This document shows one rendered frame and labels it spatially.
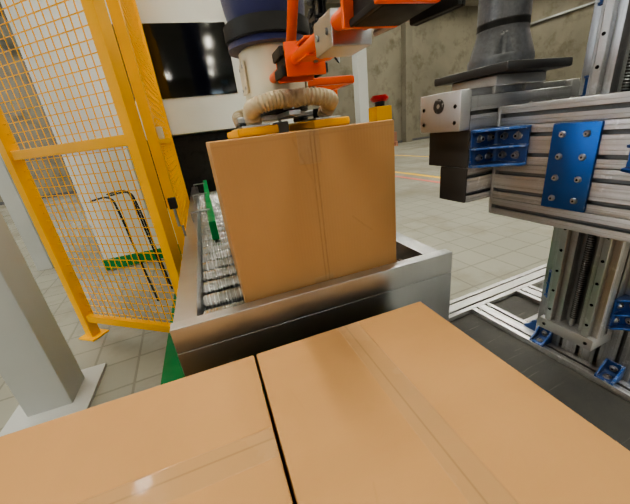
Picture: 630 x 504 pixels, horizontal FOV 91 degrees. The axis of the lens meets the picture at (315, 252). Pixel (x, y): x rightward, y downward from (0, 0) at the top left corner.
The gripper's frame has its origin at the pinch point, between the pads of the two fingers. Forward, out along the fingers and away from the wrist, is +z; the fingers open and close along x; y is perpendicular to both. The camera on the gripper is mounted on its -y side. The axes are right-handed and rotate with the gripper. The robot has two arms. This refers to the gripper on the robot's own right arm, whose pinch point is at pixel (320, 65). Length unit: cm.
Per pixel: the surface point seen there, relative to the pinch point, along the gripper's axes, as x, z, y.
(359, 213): -18, 42, 62
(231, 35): -36, -2, 35
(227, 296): -52, 63, 44
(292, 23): -26, 2, 54
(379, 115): 18.7, 20.1, 10.1
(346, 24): -30, 11, 87
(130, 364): -105, 117, -19
